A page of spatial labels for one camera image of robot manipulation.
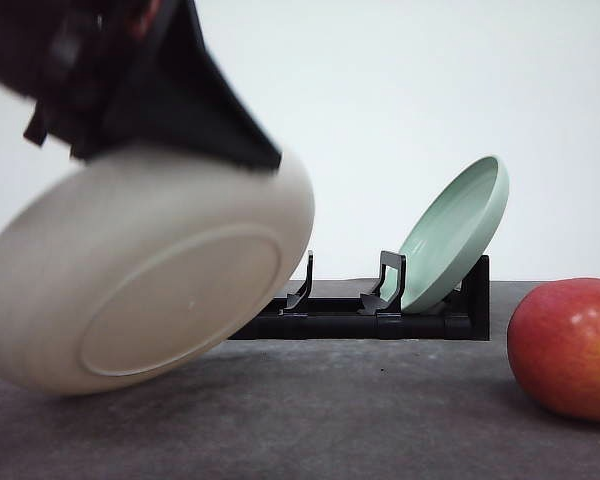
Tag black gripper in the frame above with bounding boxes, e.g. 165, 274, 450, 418
0, 0, 181, 153

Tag black plastic dish rack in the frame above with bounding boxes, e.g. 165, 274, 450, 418
227, 250, 490, 341

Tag green plate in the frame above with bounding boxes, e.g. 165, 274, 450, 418
380, 155, 510, 315

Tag white plate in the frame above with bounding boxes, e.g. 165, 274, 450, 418
0, 154, 316, 395

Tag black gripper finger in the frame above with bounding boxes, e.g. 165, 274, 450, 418
72, 0, 282, 168

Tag red pomegranate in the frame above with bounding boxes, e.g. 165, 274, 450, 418
507, 278, 600, 422

